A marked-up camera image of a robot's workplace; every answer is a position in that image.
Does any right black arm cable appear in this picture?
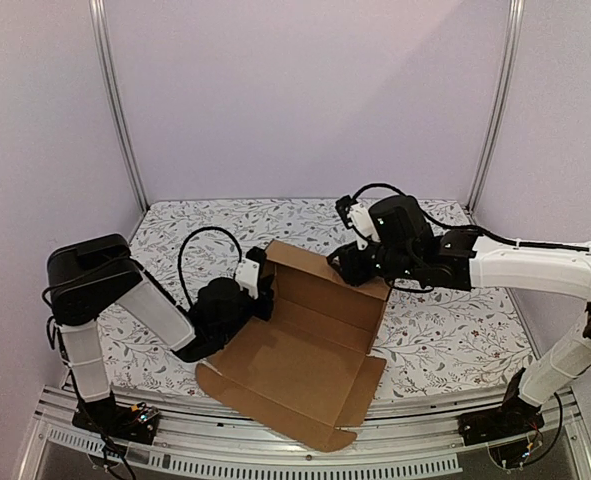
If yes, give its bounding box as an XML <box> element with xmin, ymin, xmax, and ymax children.
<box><xmin>352</xmin><ymin>182</ymin><xmax>591</xmax><ymax>254</ymax></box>

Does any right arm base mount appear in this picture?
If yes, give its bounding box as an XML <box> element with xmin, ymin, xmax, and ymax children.
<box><xmin>457</xmin><ymin>368</ymin><xmax>544</xmax><ymax>469</ymax></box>

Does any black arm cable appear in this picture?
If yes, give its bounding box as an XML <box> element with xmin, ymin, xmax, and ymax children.
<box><xmin>352</xmin><ymin>182</ymin><xmax>591</xmax><ymax>254</ymax></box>
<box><xmin>177</xmin><ymin>227</ymin><xmax>244</xmax><ymax>311</ymax></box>

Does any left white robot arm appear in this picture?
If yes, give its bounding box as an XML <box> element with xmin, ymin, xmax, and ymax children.
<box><xmin>43</xmin><ymin>234</ymin><xmax>274</xmax><ymax>434</ymax></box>

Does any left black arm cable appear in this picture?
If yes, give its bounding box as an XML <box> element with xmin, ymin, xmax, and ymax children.
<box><xmin>177</xmin><ymin>227</ymin><xmax>244</xmax><ymax>311</ymax></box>

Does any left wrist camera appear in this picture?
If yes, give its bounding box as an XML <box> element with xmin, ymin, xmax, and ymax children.
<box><xmin>234</xmin><ymin>247</ymin><xmax>267</xmax><ymax>299</ymax></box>

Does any aluminium front rail frame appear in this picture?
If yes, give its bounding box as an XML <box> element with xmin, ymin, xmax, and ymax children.
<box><xmin>12</xmin><ymin>386</ymin><xmax>591</xmax><ymax>479</ymax></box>

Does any floral patterned table mat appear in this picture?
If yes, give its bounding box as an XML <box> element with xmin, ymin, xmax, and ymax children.
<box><xmin>98</xmin><ymin>199</ymin><xmax>534</xmax><ymax>400</ymax></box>

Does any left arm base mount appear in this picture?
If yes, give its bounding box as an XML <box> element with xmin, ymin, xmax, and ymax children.
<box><xmin>72</xmin><ymin>394</ymin><xmax>160</xmax><ymax>445</ymax></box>

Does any right aluminium corner post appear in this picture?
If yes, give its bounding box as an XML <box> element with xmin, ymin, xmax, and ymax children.
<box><xmin>465</xmin><ymin>0</ymin><xmax>525</xmax><ymax>217</ymax></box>

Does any aluminium corner post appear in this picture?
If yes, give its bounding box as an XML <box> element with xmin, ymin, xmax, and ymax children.
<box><xmin>465</xmin><ymin>0</ymin><xmax>525</xmax><ymax>217</ymax></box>
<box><xmin>89</xmin><ymin>0</ymin><xmax>150</xmax><ymax>214</ymax></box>

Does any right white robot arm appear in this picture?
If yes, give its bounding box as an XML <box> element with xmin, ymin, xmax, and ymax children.
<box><xmin>327</xmin><ymin>193</ymin><xmax>591</xmax><ymax>436</ymax></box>

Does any brown cardboard box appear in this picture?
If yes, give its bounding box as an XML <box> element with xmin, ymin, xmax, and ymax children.
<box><xmin>195</xmin><ymin>240</ymin><xmax>390</xmax><ymax>452</ymax></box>

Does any left aluminium corner post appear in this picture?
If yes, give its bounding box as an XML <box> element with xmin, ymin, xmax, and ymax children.
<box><xmin>89</xmin><ymin>0</ymin><xmax>150</xmax><ymax>214</ymax></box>

